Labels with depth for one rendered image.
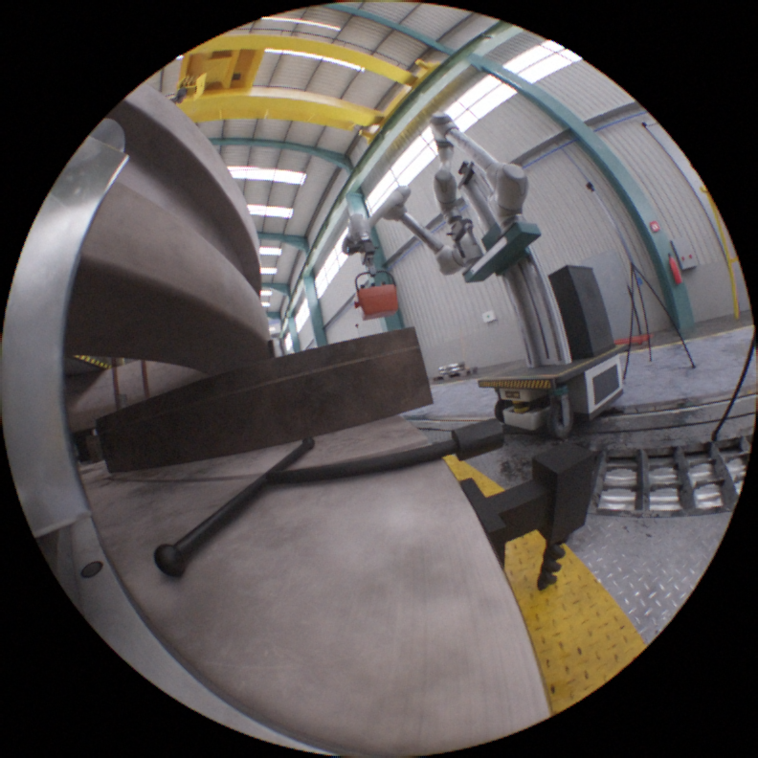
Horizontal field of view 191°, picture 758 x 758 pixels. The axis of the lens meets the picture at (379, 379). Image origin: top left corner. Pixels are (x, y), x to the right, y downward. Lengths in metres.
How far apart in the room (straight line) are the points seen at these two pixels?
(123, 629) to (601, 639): 0.59
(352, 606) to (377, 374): 0.90
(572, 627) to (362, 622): 0.41
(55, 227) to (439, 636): 0.32
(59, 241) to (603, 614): 0.72
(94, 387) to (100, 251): 4.48
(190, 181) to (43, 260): 1.13
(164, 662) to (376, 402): 1.00
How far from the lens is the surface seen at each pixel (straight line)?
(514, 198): 1.19
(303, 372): 0.99
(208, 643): 0.27
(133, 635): 0.24
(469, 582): 0.22
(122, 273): 0.65
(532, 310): 1.51
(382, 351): 1.01
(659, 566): 0.66
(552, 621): 0.54
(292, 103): 11.57
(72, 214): 0.17
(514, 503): 0.32
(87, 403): 5.06
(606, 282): 6.78
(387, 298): 1.10
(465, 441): 0.43
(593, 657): 0.53
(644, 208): 6.34
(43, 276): 0.15
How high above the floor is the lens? 0.49
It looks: level
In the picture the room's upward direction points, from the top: 14 degrees counter-clockwise
